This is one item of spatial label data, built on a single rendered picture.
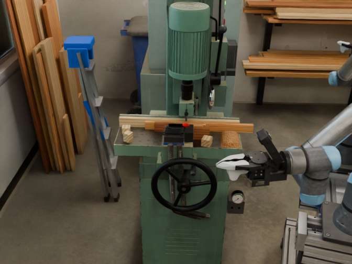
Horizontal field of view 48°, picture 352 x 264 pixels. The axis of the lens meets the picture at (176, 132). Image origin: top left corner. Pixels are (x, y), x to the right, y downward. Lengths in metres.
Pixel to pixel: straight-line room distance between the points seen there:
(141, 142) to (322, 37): 2.87
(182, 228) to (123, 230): 0.68
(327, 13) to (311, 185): 2.68
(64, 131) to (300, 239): 2.10
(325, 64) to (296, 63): 0.27
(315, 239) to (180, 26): 1.01
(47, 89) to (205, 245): 1.58
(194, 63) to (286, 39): 2.59
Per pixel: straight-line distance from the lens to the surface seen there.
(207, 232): 2.18
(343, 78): 2.14
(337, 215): 1.67
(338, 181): 2.09
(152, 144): 1.87
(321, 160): 1.23
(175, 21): 1.73
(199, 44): 1.75
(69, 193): 3.11
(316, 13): 3.79
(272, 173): 1.21
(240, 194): 1.94
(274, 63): 3.86
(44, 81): 2.98
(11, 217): 3.01
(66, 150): 3.25
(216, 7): 2.06
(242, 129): 2.00
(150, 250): 2.29
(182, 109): 1.89
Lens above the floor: 1.88
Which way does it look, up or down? 30 degrees down
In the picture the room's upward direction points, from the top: 1 degrees clockwise
